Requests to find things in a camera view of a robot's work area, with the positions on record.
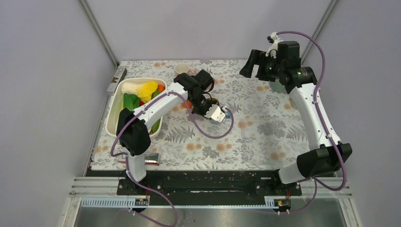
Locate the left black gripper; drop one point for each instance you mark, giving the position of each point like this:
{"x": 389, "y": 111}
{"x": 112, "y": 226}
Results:
{"x": 204, "y": 112}

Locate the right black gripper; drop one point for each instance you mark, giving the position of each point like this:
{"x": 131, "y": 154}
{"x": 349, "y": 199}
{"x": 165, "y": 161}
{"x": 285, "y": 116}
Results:
{"x": 258, "y": 57}

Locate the green glazed mug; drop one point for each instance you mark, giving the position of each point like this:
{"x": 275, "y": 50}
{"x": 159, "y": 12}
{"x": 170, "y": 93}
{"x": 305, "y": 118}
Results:
{"x": 276, "y": 86}

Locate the light pink mug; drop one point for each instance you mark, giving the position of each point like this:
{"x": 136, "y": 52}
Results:
{"x": 182, "y": 67}

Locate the orange mug black rim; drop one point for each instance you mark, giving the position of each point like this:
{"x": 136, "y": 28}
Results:
{"x": 186, "y": 104}

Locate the blue glazed mug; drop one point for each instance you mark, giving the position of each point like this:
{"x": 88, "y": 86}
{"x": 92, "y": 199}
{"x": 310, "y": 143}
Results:
{"x": 228, "y": 114}

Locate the cream floral mug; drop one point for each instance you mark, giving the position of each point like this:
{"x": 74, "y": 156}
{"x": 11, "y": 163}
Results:
{"x": 293, "y": 104}

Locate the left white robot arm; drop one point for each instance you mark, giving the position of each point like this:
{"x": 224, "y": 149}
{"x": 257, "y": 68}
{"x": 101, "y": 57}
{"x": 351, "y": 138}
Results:
{"x": 133, "y": 126}

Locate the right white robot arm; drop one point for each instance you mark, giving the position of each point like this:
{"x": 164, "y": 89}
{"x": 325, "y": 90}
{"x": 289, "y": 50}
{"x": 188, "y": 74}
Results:
{"x": 327, "y": 152}

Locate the toy carrot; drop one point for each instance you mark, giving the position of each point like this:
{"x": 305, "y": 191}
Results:
{"x": 161, "y": 88}

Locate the toy yellow cabbage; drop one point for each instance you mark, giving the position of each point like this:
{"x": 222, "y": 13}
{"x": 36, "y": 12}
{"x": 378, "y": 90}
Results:
{"x": 143, "y": 91}

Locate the toy green bok choy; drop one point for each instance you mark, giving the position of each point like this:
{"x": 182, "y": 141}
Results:
{"x": 132, "y": 101}

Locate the silver snack packet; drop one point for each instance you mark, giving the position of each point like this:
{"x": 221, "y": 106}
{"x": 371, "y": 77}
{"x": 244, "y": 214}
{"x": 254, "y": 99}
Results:
{"x": 151, "y": 159}

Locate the floral table mat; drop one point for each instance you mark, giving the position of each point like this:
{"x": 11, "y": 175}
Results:
{"x": 265, "y": 132}

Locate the white plastic tray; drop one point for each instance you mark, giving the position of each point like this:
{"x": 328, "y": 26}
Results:
{"x": 115, "y": 105}

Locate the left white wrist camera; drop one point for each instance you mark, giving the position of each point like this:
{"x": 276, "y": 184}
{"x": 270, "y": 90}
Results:
{"x": 216, "y": 113}

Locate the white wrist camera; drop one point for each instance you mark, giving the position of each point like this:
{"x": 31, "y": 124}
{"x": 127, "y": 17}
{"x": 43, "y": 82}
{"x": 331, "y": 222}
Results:
{"x": 216, "y": 113}
{"x": 274, "y": 39}

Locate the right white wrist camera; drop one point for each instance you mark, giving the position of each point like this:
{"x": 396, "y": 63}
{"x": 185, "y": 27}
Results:
{"x": 274, "y": 39}

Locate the grey box at wall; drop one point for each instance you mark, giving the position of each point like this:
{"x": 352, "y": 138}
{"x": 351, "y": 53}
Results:
{"x": 118, "y": 76}

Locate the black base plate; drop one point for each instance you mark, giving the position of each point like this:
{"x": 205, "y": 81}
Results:
{"x": 209, "y": 187}

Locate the white cable duct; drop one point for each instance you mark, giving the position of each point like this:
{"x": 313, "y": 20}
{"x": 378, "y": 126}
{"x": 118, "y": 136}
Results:
{"x": 133, "y": 203}

